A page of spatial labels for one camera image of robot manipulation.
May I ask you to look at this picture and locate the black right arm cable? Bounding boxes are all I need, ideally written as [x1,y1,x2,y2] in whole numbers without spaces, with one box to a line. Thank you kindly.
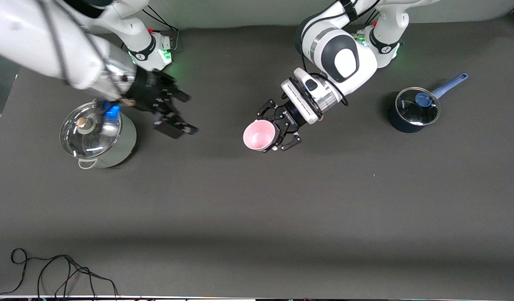
[35,0,119,97]

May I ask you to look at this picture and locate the grey-green two-handled pot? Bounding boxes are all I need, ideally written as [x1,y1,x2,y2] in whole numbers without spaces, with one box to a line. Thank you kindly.
[59,97,137,170]

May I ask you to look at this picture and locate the thin black loose cable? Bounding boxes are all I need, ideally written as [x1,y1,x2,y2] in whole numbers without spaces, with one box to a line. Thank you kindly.
[0,248,119,299]

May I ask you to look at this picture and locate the pink plastic cup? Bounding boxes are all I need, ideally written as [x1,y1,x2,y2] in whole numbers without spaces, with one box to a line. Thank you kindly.
[243,120,276,152]

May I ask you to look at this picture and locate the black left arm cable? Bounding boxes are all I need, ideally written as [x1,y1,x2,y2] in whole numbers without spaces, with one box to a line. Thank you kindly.
[297,0,383,107]

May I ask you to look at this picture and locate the dark blue saucepan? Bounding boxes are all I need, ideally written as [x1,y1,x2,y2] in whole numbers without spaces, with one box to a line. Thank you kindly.
[388,73,469,133]

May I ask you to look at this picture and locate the black right base cables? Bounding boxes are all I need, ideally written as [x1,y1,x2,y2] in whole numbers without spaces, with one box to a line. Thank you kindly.
[142,6,181,54]

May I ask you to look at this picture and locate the glass lid with blue knob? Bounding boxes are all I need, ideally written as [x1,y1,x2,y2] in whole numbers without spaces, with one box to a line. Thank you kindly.
[396,87,441,126]

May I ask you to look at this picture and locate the dark grey table cover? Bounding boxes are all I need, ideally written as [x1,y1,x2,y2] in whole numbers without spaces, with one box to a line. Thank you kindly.
[0,17,514,298]

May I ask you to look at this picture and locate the glass lid with brass knob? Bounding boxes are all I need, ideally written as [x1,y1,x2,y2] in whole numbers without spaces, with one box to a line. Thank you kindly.
[59,102,123,159]

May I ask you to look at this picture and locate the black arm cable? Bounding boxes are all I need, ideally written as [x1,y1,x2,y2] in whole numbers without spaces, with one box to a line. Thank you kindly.
[297,0,383,107]
[35,0,119,97]

